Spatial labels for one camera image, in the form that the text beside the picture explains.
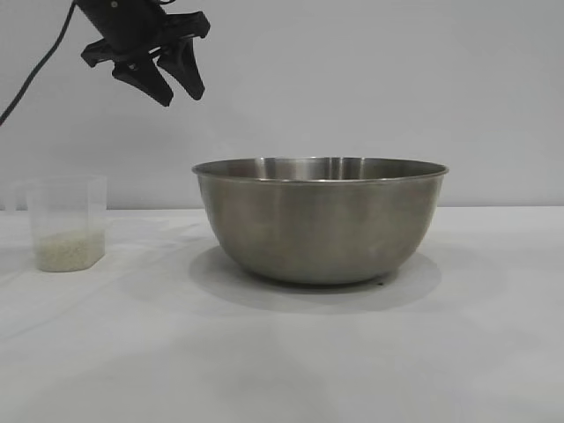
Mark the stainless steel mixing bowl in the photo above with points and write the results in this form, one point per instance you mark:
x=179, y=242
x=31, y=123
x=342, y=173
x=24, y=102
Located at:
x=321, y=229

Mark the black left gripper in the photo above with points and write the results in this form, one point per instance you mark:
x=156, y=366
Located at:
x=123, y=22

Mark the translucent plastic measuring cup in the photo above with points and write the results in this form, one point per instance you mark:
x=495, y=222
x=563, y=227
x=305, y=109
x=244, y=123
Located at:
x=66, y=207

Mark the white rice grains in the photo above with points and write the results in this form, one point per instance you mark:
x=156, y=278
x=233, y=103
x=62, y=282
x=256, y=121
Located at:
x=70, y=251

